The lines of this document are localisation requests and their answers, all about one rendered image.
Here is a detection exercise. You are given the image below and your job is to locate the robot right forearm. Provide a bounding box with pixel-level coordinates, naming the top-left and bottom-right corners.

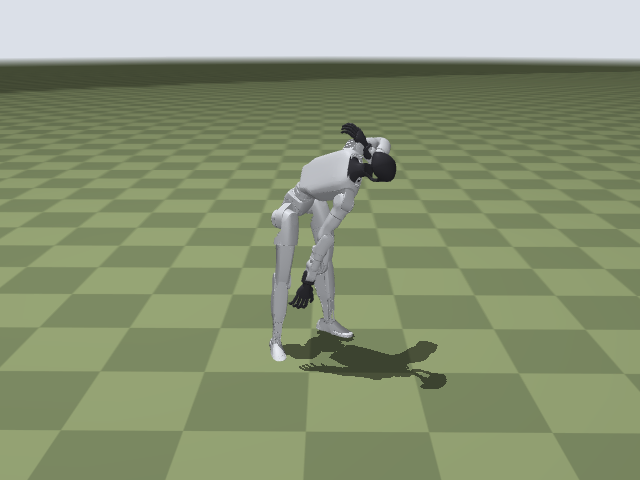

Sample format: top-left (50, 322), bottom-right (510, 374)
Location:
top-left (304, 234), bottom-right (334, 282)

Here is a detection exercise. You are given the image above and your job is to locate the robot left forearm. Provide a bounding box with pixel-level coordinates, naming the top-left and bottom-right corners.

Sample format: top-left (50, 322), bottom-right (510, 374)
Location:
top-left (362, 138), bottom-right (391, 164)

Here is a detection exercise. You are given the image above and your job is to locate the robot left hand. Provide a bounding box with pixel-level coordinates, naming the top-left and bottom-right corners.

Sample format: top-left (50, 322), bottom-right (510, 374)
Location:
top-left (341, 123), bottom-right (372, 160)

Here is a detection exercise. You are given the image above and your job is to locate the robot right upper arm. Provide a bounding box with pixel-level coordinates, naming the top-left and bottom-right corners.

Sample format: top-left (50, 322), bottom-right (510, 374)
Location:
top-left (317, 189), bottom-right (355, 245)

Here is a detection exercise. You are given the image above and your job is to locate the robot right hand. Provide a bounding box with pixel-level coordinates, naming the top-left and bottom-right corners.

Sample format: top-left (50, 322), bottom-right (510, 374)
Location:
top-left (289, 270), bottom-right (315, 309)

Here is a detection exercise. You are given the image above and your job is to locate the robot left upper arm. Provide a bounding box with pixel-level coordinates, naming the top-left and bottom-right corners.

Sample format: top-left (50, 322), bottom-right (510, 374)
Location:
top-left (343, 137), bottom-right (391, 156)

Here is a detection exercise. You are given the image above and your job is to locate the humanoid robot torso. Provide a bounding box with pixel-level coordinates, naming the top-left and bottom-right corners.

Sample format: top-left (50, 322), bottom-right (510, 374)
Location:
top-left (282, 149), bottom-right (363, 216)

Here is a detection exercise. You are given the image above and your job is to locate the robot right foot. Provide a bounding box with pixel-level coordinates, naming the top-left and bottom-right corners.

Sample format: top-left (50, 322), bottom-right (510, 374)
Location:
top-left (269, 338), bottom-right (286, 361)

